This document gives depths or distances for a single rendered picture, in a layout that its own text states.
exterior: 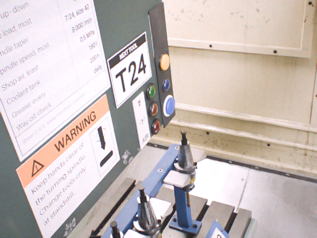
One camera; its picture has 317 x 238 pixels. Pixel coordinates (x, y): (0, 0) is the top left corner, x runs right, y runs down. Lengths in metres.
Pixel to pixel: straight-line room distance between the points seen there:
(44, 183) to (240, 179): 1.23
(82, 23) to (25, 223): 0.22
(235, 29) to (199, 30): 0.13
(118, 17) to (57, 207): 0.24
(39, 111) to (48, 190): 0.09
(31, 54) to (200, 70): 1.11
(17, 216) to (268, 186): 1.26
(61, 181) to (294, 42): 0.99
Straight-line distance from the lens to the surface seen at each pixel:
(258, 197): 1.58
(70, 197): 0.49
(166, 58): 0.62
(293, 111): 1.44
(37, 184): 0.44
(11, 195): 0.42
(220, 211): 1.39
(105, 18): 0.49
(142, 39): 0.57
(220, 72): 1.44
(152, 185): 1.02
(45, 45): 0.41
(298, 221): 1.54
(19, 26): 0.39
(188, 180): 1.03
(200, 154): 1.11
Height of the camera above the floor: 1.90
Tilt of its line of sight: 33 degrees down
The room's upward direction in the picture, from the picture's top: 7 degrees counter-clockwise
